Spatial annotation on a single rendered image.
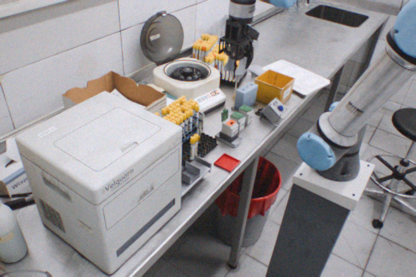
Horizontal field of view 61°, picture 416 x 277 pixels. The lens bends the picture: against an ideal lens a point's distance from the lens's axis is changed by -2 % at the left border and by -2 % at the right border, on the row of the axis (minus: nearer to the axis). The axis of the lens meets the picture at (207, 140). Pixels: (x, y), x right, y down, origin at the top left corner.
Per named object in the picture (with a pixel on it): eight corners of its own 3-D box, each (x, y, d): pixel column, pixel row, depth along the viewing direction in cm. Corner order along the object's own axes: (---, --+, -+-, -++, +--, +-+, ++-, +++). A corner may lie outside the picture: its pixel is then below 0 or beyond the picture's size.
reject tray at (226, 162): (230, 172, 119) (230, 170, 118) (213, 164, 121) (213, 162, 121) (240, 162, 123) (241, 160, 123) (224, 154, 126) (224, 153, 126)
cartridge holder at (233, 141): (234, 148, 129) (235, 140, 127) (214, 138, 133) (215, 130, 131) (242, 141, 133) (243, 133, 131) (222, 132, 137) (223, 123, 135)
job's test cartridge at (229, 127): (231, 141, 130) (233, 127, 126) (220, 136, 132) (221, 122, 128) (236, 136, 133) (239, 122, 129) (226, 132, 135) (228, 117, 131)
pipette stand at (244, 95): (244, 115, 147) (247, 94, 141) (230, 109, 150) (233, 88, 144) (257, 106, 153) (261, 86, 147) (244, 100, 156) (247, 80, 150)
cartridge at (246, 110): (246, 126, 141) (249, 112, 137) (236, 122, 143) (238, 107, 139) (251, 122, 143) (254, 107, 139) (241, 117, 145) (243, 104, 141)
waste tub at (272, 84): (278, 109, 152) (282, 89, 146) (251, 99, 158) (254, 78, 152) (291, 98, 161) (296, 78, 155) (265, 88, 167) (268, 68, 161)
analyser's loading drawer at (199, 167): (170, 209, 101) (170, 197, 98) (153, 199, 104) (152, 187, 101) (211, 172, 115) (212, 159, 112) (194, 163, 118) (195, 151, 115)
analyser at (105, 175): (109, 277, 86) (93, 190, 68) (40, 222, 97) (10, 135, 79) (187, 203, 106) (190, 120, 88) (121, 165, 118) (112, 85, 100)
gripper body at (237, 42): (216, 55, 109) (220, 17, 101) (232, 47, 114) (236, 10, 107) (238, 63, 105) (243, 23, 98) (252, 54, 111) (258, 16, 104)
